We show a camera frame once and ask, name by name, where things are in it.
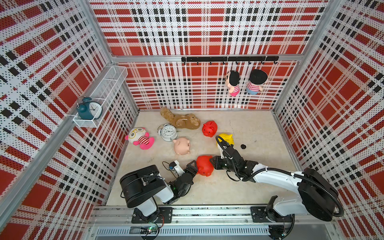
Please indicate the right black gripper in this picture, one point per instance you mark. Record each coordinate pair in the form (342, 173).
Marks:
(216, 163)

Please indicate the white wire shelf basket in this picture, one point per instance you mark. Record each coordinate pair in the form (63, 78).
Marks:
(104, 94)

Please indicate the pink piggy bank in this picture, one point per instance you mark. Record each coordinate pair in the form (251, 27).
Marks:
(182, 146)

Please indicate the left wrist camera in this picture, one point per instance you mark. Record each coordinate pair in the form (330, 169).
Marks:
(175, 167)

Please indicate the pink owl plush toy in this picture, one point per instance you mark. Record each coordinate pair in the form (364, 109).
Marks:
(140, 137)

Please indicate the doll with pink shirt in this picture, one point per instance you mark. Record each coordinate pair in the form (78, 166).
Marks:
(232, 83)

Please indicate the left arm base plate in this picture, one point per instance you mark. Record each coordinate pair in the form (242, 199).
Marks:
(161, 215)

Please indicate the silver alarm clock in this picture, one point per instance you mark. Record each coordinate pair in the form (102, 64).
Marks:
(168, 132)

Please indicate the yellow piggy bank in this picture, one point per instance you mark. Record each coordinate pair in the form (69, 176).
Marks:
(228, 138)

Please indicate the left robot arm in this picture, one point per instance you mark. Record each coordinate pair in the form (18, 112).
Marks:
(150, 196)

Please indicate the black hook rail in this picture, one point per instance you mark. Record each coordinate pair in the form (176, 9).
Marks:
(230, 59)

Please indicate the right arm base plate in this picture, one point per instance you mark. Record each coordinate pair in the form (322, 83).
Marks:
(259, 214)

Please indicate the red piggy bank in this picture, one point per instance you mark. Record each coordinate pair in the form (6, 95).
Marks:
(209, 129)
(205, 167)

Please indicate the teal alarm clock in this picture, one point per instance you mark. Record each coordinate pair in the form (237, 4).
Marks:
(88, 109)

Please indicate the green circuit board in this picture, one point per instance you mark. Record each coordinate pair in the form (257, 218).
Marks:
(149, 230)

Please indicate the aluminium front rail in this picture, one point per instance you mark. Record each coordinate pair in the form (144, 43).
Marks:
(206, 222)

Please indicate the doll with blue pants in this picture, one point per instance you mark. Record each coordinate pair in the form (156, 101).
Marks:
(256, 80)

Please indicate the brown plush dog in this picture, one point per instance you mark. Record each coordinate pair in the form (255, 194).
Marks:
(187, 121)

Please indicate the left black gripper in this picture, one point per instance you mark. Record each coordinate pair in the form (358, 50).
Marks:
(188, 170)

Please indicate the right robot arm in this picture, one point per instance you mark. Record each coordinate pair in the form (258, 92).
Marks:
(312, 194)

